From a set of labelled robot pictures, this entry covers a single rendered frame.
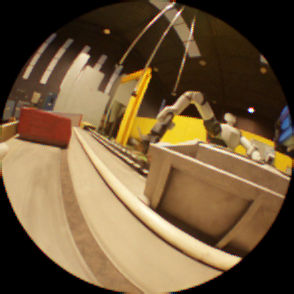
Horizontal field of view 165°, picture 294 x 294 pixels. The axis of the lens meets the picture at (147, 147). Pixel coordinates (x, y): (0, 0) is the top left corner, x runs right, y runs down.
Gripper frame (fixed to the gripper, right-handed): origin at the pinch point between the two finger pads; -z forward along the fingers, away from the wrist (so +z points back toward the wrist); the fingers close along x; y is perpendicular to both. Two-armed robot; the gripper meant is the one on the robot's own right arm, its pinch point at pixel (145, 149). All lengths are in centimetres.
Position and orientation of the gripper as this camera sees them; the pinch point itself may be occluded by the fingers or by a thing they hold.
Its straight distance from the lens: 58.1
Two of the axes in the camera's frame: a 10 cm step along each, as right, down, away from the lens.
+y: 4.4, 5.4, 7.1
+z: 5.6, -7.9, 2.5
